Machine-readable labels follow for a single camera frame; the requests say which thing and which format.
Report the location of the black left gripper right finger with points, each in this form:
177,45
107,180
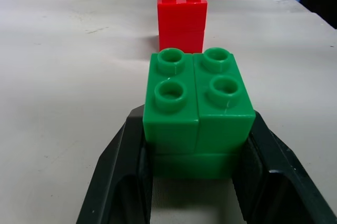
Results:
287,181

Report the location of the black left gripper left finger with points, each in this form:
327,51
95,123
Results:
116,181

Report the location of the green studded block cube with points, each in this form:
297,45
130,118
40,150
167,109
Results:
200,118

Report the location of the red studded block cube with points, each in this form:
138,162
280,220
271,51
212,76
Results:
181,15

